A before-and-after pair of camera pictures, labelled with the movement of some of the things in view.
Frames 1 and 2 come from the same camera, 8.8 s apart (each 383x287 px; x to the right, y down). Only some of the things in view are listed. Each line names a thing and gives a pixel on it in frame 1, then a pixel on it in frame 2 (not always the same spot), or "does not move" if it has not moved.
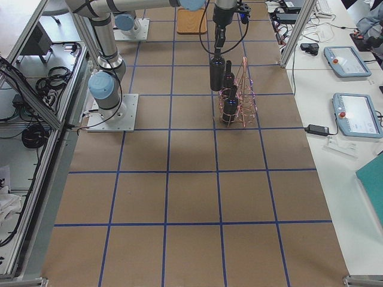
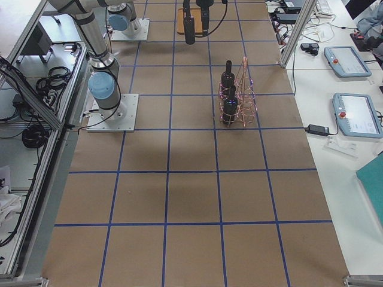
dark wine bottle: (217, 71) to (189, 24)
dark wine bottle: (230, 107) does not move
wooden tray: (189, 22) does not move
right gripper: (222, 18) to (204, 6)
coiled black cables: (57, 79) does not move
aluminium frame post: (308, 8) does not move
